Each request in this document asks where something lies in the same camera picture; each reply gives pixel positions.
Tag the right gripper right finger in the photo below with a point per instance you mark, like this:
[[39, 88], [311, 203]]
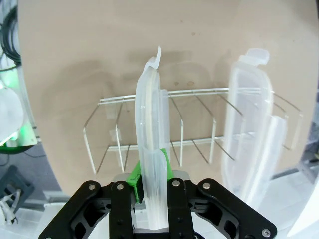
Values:
[[199, 206]]

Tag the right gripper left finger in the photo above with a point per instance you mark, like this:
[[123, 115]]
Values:
[[119, 211]]

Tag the clear plastic snap lid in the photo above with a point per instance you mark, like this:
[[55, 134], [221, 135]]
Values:
[[152, 124], [249, 124]]

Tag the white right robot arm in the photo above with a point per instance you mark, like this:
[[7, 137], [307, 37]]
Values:
[[12, 112]]

